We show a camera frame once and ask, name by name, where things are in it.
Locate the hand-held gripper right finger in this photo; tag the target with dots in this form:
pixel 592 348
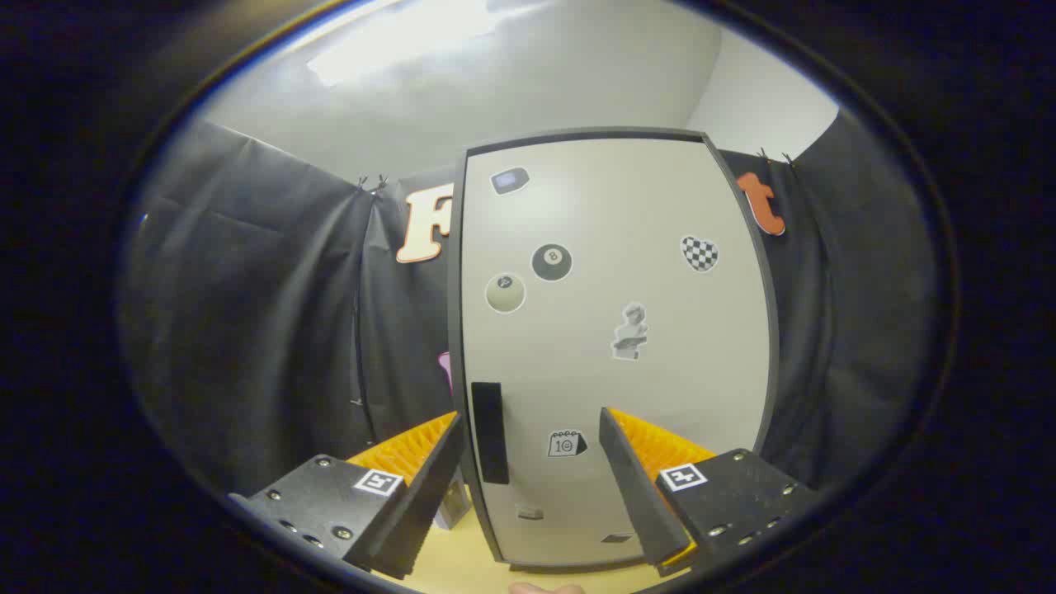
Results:
pixel 639 495

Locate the black backdrop cloth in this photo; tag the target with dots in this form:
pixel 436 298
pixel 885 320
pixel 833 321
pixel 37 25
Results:
pixel 247 330

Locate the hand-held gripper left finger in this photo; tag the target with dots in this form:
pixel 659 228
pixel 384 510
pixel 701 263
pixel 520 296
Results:
pixel 421 511

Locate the dark grey cabinet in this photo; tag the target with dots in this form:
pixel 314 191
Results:
pixel 455 330

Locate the grey cover book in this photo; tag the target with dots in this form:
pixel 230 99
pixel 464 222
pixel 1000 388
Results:
pixel 452 507

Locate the black backdrop stand pole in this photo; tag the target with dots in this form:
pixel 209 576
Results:
pixel 357 330

